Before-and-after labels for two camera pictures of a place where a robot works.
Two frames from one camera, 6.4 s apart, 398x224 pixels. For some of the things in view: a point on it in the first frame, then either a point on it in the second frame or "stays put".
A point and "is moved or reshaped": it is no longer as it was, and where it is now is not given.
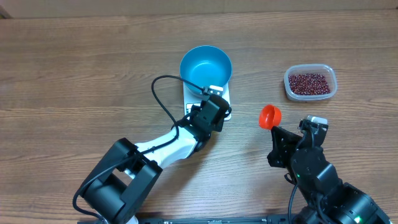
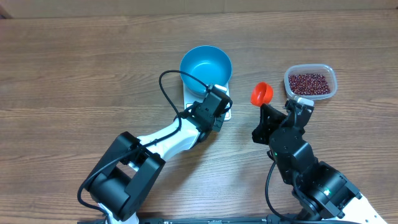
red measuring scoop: x=269 y=116 is moved or reshaped
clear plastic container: x=310 y=81 stays put
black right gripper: x=286 y=144 to x=272 y=119
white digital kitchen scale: x=189 y=100 stays put
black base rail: x=216 y=219 stays put
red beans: x=309 y=84 stays put
